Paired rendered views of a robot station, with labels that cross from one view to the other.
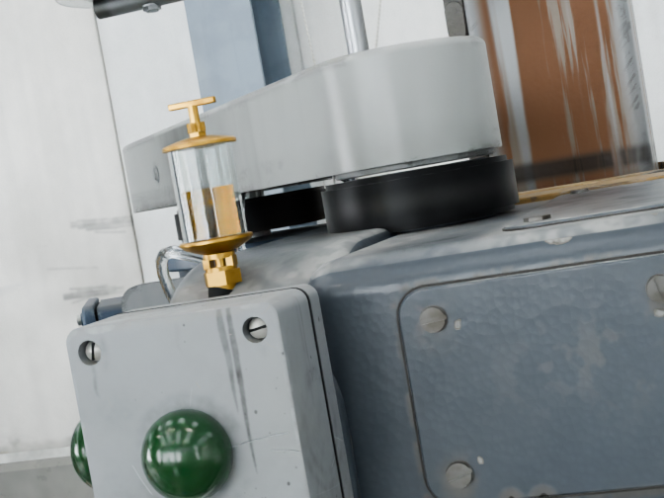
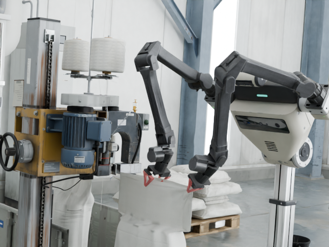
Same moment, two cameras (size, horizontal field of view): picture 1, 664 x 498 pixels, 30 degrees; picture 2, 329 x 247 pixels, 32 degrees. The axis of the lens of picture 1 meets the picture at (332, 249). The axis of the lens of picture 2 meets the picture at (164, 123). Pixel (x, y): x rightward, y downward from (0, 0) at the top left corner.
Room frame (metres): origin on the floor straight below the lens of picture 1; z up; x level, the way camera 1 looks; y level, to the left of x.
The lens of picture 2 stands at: (3.03, 1.69, 1.44)
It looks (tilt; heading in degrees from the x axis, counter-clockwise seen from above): 3 degrees down; 210
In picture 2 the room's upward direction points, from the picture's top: 4 degrees clockwise
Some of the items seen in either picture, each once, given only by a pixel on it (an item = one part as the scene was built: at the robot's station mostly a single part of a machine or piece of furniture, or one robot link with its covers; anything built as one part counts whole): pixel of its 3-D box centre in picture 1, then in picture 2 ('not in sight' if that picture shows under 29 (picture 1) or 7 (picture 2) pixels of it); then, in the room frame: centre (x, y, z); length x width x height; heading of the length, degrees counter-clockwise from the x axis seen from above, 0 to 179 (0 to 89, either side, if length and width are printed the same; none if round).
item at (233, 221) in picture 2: not in sight; (176, 220); (-2.43, -1.22, 0.07); 1.20 x 0.82 x 0.14; 165
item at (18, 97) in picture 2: not in sight; (17, 93); (-1.85, -3.07, 1.34); 0.24 x 0.04 x 0.32; 73
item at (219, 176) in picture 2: not in sight; (198, 174); (-2.75, -1.14, 0.56); 0.67 x 0.43 x 0.15; 73
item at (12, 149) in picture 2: not in sight; (8, 151); (1.11, -0.22, 1.13); 0.18 x 0.11 x 0.18; 73
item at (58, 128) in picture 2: not in sight; (62, 124); (0.97, -0.04, 1.27); 0.12 x 0.09 x 0.09; 163
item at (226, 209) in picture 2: not in sight; (210, 209); (-2.68, -0.93, 0.20); 0.67 x 0.43 x 0.15; 163
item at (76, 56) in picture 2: not in sight; (76, 55); (0.74, -0.16, 1.61); 0.15 x 0.14 x 0.17; 73
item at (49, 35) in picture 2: not in sight; (50, 36); (0.97, -0.13, 1.68); 0.05 x 0.03 x 0.06; 163
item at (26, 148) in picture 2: not in sight; (22, 151); (1.04, -0.20, 1.14); 0.11 x 0.06 x 0.11; 73
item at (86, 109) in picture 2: (253, 216); (80, 109); (0.96, 0.06, 1.35); 0.12 x 0.12 x 0.04
